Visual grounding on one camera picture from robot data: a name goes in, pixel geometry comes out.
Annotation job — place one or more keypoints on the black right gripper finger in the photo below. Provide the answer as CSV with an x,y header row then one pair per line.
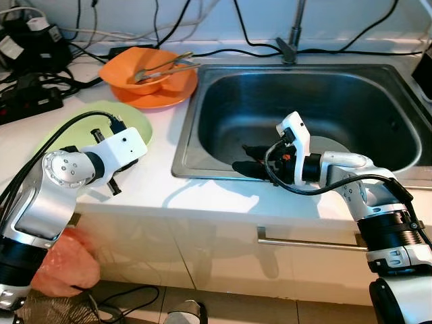
x,y
251,169
260,151

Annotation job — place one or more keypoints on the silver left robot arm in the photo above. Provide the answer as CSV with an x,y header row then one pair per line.
x,y
40,202

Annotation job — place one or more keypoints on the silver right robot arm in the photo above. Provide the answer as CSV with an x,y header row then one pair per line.
x,y
347,162

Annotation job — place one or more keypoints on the green plate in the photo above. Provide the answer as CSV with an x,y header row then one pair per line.
x,y
135,120

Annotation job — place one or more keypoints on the stainless steel sink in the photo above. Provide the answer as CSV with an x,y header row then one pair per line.
x,y
324,101

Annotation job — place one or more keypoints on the red plastic bag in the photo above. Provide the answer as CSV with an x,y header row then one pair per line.
x,y
67,266

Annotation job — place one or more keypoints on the orange plate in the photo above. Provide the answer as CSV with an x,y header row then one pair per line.
x,y
181,92

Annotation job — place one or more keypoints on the steel faucet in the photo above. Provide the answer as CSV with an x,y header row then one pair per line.
x,y
289,52

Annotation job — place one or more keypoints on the white sink cabinet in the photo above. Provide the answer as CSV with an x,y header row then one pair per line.
x,y
202,263

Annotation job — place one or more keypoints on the metal tongs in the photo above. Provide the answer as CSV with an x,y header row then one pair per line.
x,y
143,75

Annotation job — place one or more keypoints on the black power strip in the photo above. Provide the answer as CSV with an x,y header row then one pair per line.
x,y
30,104

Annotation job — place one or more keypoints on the orange bowl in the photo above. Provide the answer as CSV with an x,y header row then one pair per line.
x,y
121,67

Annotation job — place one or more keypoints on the flat black power brick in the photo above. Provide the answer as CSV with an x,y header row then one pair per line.
x,y
118,50

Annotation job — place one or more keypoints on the brown wicker basket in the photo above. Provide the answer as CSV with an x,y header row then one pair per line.
x,y
54,310

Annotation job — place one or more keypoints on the black charger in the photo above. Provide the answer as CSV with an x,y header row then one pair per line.
x,y
40,50

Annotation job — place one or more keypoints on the white plug adapter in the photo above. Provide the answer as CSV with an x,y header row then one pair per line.
x,y
37,23

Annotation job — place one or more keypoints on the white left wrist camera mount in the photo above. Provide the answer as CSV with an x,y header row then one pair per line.
x,y
125,150

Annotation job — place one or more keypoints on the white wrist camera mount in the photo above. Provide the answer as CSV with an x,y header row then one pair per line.
x,y
125,150
297,135

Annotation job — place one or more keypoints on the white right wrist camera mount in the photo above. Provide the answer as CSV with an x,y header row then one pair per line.
x,y
297,135

